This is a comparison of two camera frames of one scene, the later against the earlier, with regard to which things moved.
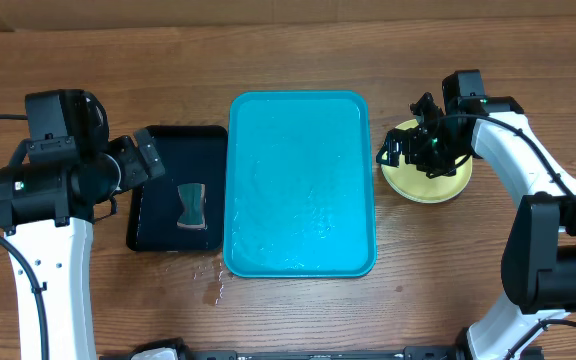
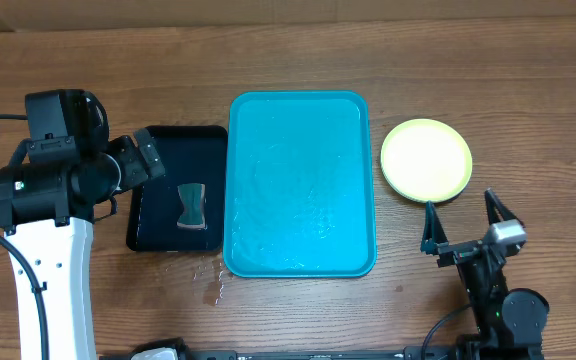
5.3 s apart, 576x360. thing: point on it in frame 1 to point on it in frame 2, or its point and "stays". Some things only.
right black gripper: [414, 140] to [435, 239]
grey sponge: [193, 215] stays
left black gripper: [125, 149] stays
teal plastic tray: [300, 199] stays
